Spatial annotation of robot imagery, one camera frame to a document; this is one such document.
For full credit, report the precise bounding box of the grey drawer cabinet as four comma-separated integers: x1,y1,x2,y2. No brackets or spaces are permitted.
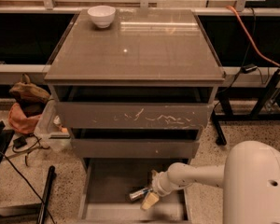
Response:
44,8,226,173

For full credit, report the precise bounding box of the orange cable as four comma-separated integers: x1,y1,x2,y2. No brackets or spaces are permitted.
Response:
226,5,280,68

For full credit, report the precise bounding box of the black small floor device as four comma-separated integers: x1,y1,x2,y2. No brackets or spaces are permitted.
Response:
13,136,27,148

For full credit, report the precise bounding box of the brown cloth bag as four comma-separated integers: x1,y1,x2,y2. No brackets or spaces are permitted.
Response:
9,74,50,104

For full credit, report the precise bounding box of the white ceramic bowl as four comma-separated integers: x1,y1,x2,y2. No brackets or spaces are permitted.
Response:
88,6,116,29

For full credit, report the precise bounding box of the black floor cable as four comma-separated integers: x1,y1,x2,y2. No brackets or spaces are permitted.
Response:
0,147,57,224

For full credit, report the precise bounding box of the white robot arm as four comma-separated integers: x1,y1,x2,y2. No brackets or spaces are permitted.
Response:
141,141,280,224

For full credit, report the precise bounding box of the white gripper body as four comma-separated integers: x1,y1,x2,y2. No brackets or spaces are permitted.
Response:
151,172,172,197

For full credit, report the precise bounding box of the black table frame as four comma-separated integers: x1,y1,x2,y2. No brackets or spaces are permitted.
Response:
211,68,280,146

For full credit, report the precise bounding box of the black metal stand leg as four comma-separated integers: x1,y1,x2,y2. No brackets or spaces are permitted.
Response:
36,166,56,224

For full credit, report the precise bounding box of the clear plastic bin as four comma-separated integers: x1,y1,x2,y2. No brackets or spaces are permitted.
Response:
34,100,71,152

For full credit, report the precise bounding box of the grey open bottom drawer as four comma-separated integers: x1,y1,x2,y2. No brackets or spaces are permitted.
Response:
78,159,191,224

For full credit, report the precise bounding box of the grey middle drawer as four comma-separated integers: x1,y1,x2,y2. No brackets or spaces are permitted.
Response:
71,129,201,159

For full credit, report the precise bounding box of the grey top drawer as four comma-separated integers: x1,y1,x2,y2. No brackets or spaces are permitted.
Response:
52,85,215,130

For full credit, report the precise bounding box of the orange cloth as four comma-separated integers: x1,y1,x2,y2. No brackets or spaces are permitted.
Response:
8,103,41,134

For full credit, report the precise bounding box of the black power adapter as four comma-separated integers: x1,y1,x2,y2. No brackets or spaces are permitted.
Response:
241,63,258,74

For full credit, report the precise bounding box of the silver blue redbull can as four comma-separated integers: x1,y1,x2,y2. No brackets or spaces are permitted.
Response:
129,187,151,202

